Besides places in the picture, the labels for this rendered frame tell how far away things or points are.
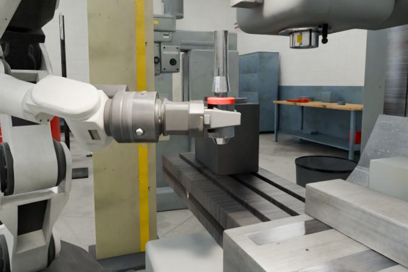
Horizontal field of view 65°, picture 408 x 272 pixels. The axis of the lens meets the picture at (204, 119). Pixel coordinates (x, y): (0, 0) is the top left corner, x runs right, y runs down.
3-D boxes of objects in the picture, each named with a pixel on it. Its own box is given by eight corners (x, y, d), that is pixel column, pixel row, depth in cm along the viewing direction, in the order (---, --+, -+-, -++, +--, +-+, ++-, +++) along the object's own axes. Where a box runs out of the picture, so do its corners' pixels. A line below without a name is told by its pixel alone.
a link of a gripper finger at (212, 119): (240, 128, 53) (203, 128, 53) (240, 108, 53) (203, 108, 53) (241, 129, 51) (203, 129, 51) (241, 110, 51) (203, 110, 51)
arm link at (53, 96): (84, 116, 47) (7, 95, 50) (99, 147, 55) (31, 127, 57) (105, 85, 51) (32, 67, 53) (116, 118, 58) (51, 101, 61)
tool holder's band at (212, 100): (225, 104, 52) (225, 98, 51) (201, 103, 54) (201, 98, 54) (239, 102, 55) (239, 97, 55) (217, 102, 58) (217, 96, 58)
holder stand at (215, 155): (217, 176, 83) (217, 99, 81) (194, 157, 104) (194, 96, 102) (258, 172, 86) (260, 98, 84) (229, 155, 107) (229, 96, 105)
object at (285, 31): (299, 27, 48) (299, 22, 48) (268, 35, 56) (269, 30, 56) (343, 30, 51) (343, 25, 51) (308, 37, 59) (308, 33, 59)
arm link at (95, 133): (126, 122, 48) (51, 122, 48) (136, 157, 57) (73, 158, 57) (134, 69, 55) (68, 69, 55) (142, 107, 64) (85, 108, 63)
